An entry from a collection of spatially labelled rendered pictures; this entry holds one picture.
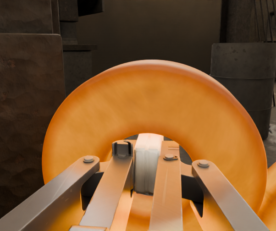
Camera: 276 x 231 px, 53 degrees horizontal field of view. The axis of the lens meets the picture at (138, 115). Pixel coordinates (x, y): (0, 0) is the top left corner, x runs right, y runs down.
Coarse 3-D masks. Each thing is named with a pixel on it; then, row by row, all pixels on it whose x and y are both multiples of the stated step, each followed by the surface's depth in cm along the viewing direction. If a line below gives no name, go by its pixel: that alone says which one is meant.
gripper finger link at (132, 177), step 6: (102, 162) 16; (108, 162) 16; (102, 168) 15; (132, 168) 16; (96, 174) 15; (102, 174) 15; (132, 174) 16; (90, 180) 15; (96, 180) 15; (132, 180) 16; (84, 186) 15; (90, 186) 15; (96, 186) 15; (132, 186) 16; (84, 192) 15; (90, 192) 15
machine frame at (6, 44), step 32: (0, 0) 39; (32, 0) 41; (0, 32) 40; (32, 32) 42; (0, 64) 36; (32, 64) 38; (0, 96) 37; (32, 96) 39; (64, 96) 41; (0, 128) 38; (32, 128) 40; (0, 160) 39; (32, 160) 41; (0, 192) 40; (32, 192) 42
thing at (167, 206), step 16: (160, 160) 15; (176, 160) 15; (160, 176) 13; (176, 176) 13; (160, 192) 12; (176, 192) 12; (160, 208) 11; (176, 208) 11; (160, 224) 10; (176, 224) 10
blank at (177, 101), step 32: (128, 64) 18; (160, 64) 17; (96, 96) 18; (128, 96) 17; (160, 96) 17; (192, 96) 17; (224, 96) 16; (64, 128) 18; (96, 128) 18; (128, 128) 18; (160, 128) 18; (192, 128) 17; (224, 128) 17; (256, 128) 17; (64, 160) 19; (192, 160) 18; (224, 160) 18; (256, 160) 17; (256, 192) 18; (128, 224) 20; (192, 224) 19
